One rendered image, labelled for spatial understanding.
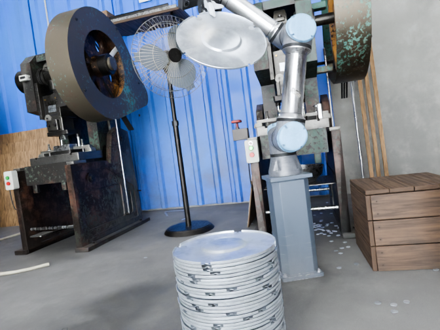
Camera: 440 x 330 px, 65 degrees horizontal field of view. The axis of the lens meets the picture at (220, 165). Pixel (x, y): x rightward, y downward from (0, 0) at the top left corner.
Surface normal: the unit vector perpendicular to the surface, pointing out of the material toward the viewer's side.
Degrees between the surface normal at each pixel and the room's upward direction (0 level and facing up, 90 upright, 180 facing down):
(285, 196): 90
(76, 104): 140
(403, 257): 90
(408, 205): 90
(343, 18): 109
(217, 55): 54
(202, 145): 90
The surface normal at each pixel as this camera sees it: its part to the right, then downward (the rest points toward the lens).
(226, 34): 0.11, -0.57
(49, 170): -0.27, 0.08
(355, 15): -0.18, 0.40
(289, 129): 0.05, 0.18
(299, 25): 0.07, -0.09
